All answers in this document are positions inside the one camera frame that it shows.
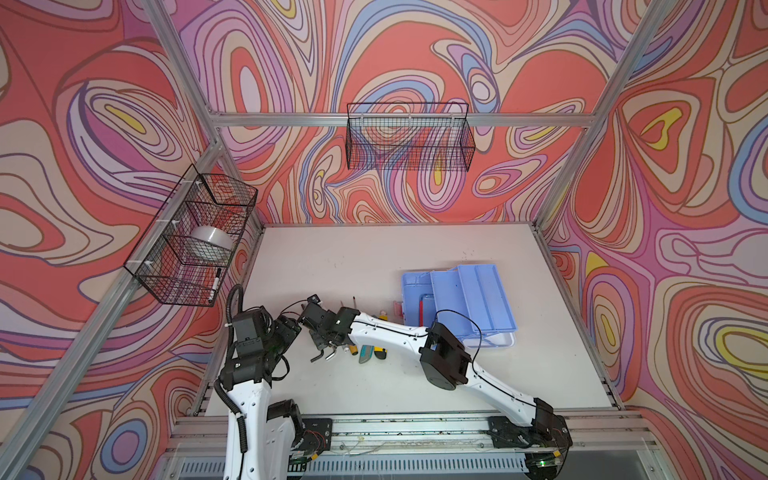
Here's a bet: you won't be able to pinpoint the yellow black utility knife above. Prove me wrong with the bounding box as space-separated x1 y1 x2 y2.
374 310 388 360

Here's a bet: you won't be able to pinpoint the white blue plastic tool box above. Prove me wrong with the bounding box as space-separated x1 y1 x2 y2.
401 264 517 348

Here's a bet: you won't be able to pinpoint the red handled pliers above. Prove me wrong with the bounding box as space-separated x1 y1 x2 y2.
418 295 424 326

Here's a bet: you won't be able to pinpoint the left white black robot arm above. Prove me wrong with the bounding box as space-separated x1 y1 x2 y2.
214 284 304 480

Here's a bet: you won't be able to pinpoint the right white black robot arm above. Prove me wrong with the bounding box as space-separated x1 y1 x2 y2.
299 297 573 456

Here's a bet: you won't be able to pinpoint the black marker pen in basket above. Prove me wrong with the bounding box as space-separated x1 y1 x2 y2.
208 268 222 303

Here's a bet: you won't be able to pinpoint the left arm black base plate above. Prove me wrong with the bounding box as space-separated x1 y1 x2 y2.
291 417 333 456

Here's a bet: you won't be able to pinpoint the grey duct tape roll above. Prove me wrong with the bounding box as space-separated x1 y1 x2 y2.
191 225 234 250

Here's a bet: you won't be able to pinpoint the black wire basket left wall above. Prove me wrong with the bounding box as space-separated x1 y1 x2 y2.
124 166 258 307

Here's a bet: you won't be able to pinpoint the black wire basket wall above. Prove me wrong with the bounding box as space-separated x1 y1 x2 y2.
124 166 258 307
345 100 476 172

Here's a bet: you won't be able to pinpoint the aluminium mounting rail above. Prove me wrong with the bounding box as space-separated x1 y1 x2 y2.
167 410 655 457

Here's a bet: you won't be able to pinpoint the black wire basket back wall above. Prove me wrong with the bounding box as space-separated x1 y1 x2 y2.
345 100 476 172

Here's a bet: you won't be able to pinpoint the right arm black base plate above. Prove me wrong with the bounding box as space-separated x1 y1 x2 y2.
487 415 573 450

